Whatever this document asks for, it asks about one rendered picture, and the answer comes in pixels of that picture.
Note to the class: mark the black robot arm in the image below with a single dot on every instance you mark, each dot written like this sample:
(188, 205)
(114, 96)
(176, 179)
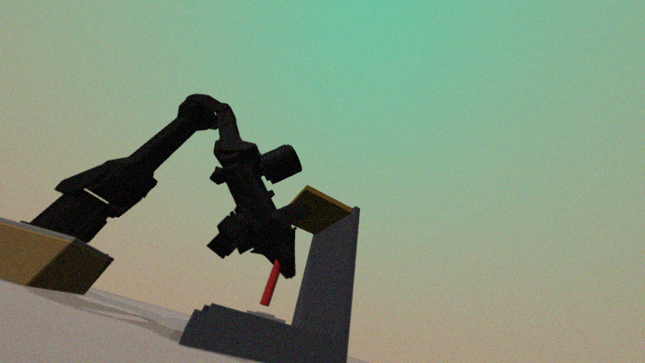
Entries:
(124, 182)

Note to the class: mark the red peg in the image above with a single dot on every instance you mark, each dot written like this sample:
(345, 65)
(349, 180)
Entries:
(272, 279)

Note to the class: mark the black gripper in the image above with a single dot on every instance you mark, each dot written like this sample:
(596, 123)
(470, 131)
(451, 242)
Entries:
(275, 239)

